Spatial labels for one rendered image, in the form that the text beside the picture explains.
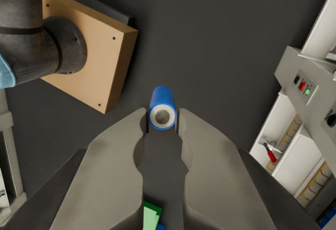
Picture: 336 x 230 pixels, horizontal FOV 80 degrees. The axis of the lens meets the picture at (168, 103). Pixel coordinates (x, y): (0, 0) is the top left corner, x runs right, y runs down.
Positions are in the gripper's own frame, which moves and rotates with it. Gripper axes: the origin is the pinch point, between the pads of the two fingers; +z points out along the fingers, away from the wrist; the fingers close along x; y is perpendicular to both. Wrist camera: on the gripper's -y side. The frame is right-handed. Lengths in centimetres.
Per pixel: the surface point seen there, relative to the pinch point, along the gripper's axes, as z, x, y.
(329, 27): 35, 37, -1
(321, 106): 16.4, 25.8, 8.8
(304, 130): 16.0, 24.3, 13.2
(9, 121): 90, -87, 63
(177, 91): 61, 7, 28
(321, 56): 34, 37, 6
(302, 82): 26.1, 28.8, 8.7
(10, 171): 87, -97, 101
